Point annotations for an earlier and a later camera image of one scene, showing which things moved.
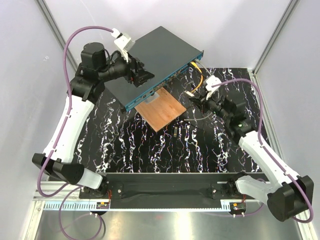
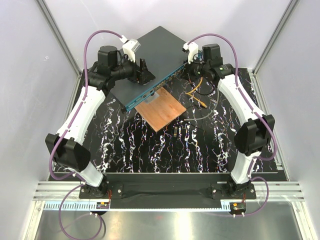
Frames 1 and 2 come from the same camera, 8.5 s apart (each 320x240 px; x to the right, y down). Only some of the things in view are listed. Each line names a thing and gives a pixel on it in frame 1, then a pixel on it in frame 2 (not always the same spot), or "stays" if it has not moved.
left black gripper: [140, 75] stays
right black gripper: [198, 102] to [187, 72]
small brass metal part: [175, 131] stays
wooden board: [161, 111] stays
